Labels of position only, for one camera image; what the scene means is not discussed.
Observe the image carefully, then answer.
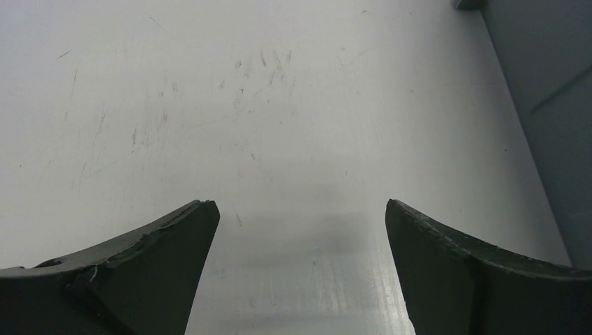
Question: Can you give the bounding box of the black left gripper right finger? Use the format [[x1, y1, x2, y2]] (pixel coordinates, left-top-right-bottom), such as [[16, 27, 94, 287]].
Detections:
[[385, 200, 591, 334]]

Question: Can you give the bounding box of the grey plastic bin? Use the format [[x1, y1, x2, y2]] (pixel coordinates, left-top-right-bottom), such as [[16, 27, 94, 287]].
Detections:
[[453, 1, 591, 270]]

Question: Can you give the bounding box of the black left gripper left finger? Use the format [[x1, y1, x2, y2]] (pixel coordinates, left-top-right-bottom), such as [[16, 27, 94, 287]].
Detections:
[[1, 200, 220, 334]]

